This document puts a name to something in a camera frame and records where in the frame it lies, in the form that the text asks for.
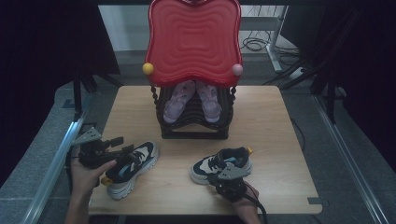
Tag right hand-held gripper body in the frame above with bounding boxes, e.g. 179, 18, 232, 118
208, 162, 249, 203

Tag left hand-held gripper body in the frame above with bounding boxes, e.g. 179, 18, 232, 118
72, 126, 126, 171

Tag purple sandal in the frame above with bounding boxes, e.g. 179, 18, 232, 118
163, 79, 197, 124
195, 80, 223, 124

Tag black shoe rack red top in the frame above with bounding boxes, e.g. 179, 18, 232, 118
142, 0, 244, 141

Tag person's right hand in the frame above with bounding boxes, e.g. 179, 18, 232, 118
232, 183, 262, 217

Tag person's left hand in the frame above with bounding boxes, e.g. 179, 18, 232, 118
70, 158, 118, 199

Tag black tripod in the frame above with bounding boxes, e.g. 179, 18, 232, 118
72, 69, 124, 123
309, 62, 345, 125

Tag black curtain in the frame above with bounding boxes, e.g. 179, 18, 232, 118
281, 0, 396, 174
0, 0, 120, 188

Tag white power strip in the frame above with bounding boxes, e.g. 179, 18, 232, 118
289, 66, 304, 80

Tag white metal stand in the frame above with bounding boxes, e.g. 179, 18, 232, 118
240, 4, 291, 75

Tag aluminium rail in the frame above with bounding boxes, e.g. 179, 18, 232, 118
21, 119, 86, 224
312, 92, 390, 224

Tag black floor cables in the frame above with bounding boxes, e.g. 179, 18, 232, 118
240, 36, 300, 57

